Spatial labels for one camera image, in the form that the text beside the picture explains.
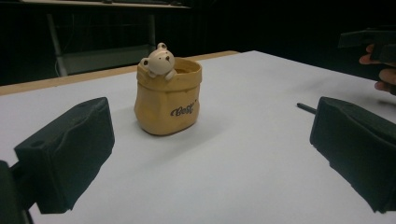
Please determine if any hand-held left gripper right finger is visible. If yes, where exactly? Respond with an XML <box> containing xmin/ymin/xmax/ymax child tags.
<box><xmin>309</xmin><ymin>96</ymin><xmax>396</xmax><ymax>215</ymax></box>

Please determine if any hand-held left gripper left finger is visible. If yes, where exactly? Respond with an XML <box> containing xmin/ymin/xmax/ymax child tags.
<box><xmin>13</xmin><ymin>96</ymin><xmax>116</xmax><ymax>215</ymax></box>

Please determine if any black pen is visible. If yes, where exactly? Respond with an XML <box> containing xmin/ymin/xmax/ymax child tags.
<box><xmin>296</xmin><ymin>102</ymin><xmax>318</xmax><ymax>115</ymax></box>

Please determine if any yellow ceramic bear pot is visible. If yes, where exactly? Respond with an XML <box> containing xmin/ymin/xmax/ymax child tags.
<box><xmin>134</xmin><ymin>42</ymin><xmax>203</xmax><ymax>136</ymax></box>

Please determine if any metal frame table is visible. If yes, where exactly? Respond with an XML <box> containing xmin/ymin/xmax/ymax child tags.
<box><xmin>18</xmin><ymin>0</ymin><xmax>191</xmax><ymax>77</ymax></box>

